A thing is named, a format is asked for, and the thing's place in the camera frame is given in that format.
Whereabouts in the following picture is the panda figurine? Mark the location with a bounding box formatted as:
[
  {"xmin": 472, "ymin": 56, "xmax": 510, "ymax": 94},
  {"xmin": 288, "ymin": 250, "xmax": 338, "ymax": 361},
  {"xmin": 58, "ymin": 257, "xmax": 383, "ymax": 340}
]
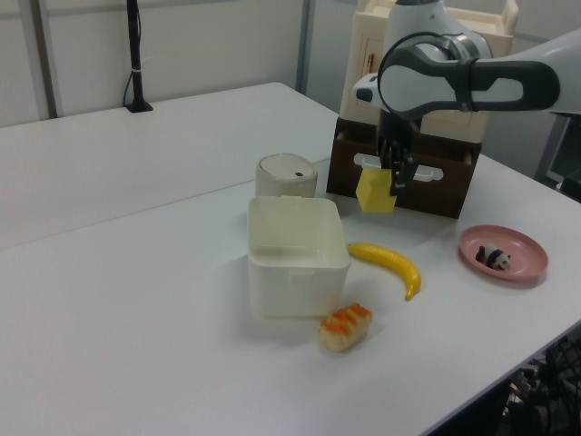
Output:
[{"xmin": 475, "ymin": 243, "xmax": 513, "ymax": 272}]

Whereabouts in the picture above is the dark wood cabinet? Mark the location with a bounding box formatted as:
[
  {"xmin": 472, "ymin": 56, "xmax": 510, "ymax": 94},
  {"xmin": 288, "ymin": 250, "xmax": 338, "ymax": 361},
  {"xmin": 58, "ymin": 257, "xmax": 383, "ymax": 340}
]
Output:
[{"xmin": 334, "ymin": 115, "xmax": 485, "ymax": 158}]

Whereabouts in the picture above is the yellow toy banana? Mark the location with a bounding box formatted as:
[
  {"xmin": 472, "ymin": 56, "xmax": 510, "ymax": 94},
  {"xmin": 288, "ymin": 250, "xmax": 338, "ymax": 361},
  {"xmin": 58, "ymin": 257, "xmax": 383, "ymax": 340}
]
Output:
[{"xmin": 348, "ymin": 242, "xmax": 422, "ymax": 302}]

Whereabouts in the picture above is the pink plate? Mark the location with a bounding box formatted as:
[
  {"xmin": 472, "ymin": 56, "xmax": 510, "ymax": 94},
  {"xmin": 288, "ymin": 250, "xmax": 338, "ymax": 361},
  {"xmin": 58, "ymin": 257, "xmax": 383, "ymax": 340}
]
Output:
[{"xmin": 458, "ymin": 224, "xmax": 549, "ymax": 285}]

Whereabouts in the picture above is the black camera stand pole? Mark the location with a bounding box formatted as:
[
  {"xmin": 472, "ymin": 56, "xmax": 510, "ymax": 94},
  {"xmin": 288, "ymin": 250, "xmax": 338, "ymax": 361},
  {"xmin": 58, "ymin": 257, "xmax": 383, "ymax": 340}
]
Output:
[{"xmin": 124, "ymin": 0, "xmax": 154, "ymax": 114}]

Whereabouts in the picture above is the grey metal frame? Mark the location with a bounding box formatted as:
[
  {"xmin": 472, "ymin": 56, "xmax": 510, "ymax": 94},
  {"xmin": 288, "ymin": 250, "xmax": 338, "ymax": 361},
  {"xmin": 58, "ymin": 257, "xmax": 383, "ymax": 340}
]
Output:
[{"xmin": 534, "ymin": 111, "xmax": 581, "ymax": 203}]

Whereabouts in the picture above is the wooden drawer with white handle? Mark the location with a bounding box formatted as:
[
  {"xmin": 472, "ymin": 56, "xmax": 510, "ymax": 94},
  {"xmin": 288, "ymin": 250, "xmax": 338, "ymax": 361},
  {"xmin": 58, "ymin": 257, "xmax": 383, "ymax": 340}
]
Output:
[{"xmin": 325, "ymin": 129, "xmax": 476, "ymax": 220}]

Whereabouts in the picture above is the black equipment under table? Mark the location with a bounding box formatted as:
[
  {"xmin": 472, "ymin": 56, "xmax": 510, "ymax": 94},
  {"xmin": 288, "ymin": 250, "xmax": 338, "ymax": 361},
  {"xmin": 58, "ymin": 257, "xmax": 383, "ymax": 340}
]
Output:
[{"xmin": 503, "ymin": 326, "xmax": 581, "ymax": 436}]

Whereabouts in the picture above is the small cream lidded trash can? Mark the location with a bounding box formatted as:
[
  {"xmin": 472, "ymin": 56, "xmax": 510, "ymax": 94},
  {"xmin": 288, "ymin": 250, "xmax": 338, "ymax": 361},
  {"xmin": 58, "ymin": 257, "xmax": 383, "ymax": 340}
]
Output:
[{"xmin": 254, "ymin": 153, "xmax": 318, "ymax": 200}]

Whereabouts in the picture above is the white open plastic box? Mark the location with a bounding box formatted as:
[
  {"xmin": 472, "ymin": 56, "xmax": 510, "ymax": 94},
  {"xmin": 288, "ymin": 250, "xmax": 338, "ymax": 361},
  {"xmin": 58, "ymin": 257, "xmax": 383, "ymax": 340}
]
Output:
[{"xmin": 247, "ymin": 194, "xmax": 351, "ymax": 319}]

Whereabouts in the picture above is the shrimp sushi toy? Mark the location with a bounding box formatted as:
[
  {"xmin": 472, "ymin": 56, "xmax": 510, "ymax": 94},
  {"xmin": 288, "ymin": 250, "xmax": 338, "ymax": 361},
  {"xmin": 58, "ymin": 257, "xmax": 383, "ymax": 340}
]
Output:
[{"xmin": 318, "ymin": 302, "xmax": 374, "ymax": 353}]

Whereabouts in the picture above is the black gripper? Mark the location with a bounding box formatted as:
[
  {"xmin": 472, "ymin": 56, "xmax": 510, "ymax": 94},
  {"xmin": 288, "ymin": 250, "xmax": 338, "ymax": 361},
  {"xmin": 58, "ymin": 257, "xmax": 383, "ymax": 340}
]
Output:
[{"xmin": 377, "ymin": 110, "xmax": 422, "ymax": 198}]

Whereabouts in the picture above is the yellow cube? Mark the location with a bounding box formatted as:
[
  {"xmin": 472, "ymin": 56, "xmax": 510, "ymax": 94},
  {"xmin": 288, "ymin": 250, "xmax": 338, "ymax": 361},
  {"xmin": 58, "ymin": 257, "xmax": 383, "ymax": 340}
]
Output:
[{"xmin": 355, "ymin": 167, "xmax": 396, "ymax": 213}]

